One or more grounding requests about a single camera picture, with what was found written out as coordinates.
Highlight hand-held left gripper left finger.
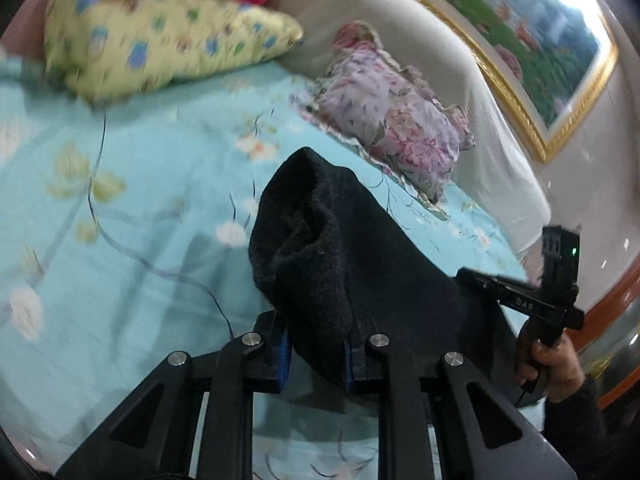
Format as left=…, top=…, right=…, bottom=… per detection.
left=55, top=310, right=293, bottom=480

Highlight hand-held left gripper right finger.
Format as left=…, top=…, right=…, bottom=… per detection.
left=344, top=332, right=578, bottom=480

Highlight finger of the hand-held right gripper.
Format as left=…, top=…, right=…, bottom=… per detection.
left=456, top=267, right=545, bottom=313

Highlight black pants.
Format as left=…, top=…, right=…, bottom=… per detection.
left=248, top=147, right=543, bottom=406

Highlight person's right forearm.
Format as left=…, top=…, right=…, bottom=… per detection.
left=542, top=374, right=610, bottom=480

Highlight person's right hand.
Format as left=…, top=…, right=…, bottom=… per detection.
left=515, top=334, right=586, bottom=404

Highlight brown wooden furniture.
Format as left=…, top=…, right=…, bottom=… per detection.
left=575, top=255, right=640, bottom=411

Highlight floral ruffled pillow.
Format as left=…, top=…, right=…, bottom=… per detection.
left=292, top=21, right=476, bottom=207

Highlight teal floral bed sheet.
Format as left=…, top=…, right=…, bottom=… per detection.
left=0, top=55, right=547, bottom=480

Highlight beige padded headboard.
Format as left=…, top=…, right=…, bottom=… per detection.
left=272, top=0, right=552, bottom=257

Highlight gold framed floral painting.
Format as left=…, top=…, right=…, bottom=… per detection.
left=355, top=0, right=620, bottom=164

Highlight yellow printed pillow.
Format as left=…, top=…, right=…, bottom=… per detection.
left=44, top=0, right=304, bottom=104

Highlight pink cloth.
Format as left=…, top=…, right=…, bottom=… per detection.
left=0, top=0, right=53, bottom=57

